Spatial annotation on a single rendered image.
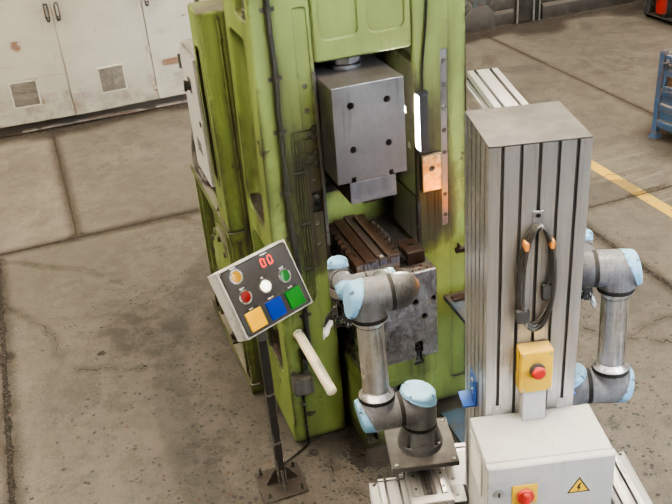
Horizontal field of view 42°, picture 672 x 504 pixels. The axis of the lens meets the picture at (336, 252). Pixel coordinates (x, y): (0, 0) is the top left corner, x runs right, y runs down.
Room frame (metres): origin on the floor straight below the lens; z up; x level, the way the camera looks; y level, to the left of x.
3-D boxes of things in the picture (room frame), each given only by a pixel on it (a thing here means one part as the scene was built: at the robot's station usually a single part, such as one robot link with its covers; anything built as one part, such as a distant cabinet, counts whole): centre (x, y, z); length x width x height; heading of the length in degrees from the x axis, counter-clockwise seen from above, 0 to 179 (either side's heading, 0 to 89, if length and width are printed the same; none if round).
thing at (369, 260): (3.37, -0.11, 0.96); 0.42 x 0.20 x 0.09; 17
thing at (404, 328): (3.39, -0.16, 0.69); 0.56 x 0.38 x 0.45; 17
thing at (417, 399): (2.21, -0.22, 0.98); 0.13 x 0.12 x 0.14; 101
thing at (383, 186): (3.37, -0.11, 1.32); 0.42 x 0.20 x 0.10; 17
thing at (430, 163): (3.38, -0.44, 1.27); 0.09 x 0.02 x 0.17; 107
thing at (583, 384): (2.24, -0.73, 0.98); 0.13 x 0.12 x 0.14; 85
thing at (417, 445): (2.21, -0.23, 0.87); 0.15 x 0.15 x 0.10
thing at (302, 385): (3.17, 0.20, 0.36); 0.09 x 0.07 x 0.12; 107
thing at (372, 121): (3.38, -0.15, 1.56); 0.42 x 0.39 x 0.40; 17
